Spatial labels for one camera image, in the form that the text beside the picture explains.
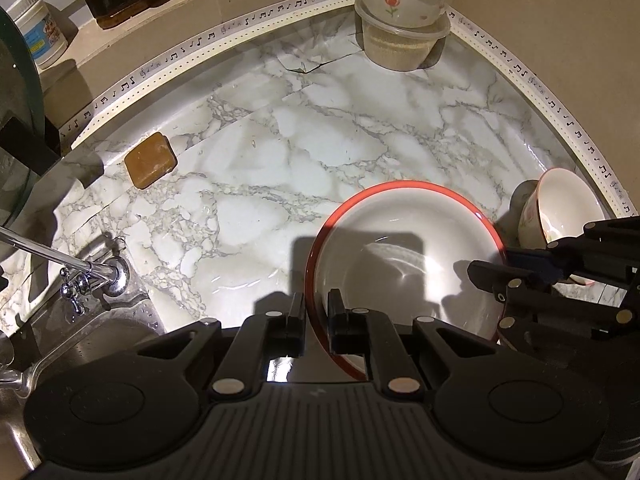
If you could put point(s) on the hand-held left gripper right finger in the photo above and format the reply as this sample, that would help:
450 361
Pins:
336 330

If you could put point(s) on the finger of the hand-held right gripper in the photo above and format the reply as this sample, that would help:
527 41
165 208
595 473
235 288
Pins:
535 262
505 285

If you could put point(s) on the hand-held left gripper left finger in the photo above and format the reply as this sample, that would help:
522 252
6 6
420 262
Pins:
295 330

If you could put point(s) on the thin-rimmed white bowl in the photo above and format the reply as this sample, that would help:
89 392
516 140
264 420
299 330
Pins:
555 205

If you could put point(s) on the red-rimmed polka dot bowl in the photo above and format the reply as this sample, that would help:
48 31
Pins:
400 240

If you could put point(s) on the chrome faucet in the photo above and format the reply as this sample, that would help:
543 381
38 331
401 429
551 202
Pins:
95 272

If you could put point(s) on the brown soap bar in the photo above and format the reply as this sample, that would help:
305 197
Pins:
150 160

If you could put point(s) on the stainless steel sink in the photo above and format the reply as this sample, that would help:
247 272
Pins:
60 340

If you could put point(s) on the clear plastic container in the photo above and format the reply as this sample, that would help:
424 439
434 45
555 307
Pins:
400 45

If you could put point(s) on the white music-note edge strip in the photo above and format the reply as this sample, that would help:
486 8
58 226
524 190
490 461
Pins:
200 40

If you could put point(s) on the glass pot lid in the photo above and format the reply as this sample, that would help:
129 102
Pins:
15 85

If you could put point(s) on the white jar with blue label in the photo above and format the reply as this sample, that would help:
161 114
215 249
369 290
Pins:
40 30

